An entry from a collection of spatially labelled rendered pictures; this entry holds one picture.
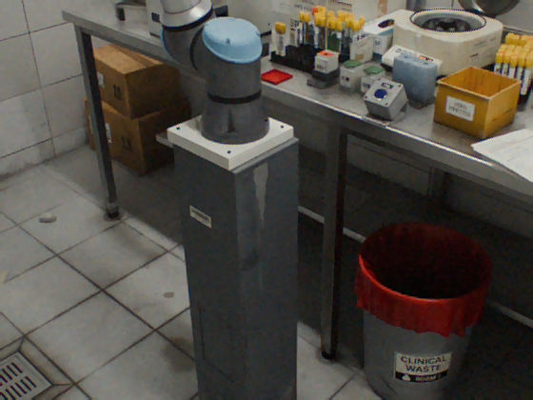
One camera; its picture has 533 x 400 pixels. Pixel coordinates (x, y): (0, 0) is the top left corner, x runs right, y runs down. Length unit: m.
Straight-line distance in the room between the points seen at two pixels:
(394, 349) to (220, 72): 0.92
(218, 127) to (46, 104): 1.96
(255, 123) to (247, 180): 0.12
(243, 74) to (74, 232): 1.59
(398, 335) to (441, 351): 0.12
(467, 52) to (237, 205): 0.75
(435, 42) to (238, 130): 0.63
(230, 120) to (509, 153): 0.58
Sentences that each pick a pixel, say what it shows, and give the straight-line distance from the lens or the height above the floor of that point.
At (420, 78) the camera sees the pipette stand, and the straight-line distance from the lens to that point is 1.62.
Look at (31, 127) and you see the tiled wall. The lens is 3.27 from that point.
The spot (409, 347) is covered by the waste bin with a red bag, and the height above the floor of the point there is 0.26.
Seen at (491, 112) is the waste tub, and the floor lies 0.93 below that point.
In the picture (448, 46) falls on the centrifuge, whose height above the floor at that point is 0.97.
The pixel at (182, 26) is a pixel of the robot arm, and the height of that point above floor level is 1.12.
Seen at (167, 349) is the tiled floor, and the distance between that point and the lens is 2.21.
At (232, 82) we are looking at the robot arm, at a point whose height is 1.04.
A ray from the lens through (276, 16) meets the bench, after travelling 2.27.
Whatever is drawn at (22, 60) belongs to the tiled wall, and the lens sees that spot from 3.16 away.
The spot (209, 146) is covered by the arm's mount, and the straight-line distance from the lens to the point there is 1.38.
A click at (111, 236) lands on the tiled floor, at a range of 2.72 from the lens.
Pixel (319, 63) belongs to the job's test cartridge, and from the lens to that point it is 1.72.
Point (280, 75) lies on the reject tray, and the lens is 1.78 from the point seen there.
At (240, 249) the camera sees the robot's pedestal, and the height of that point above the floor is 0.68.
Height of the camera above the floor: 1.56
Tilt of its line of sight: 31 degrees down
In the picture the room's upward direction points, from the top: 1 degrees counter-clockwise
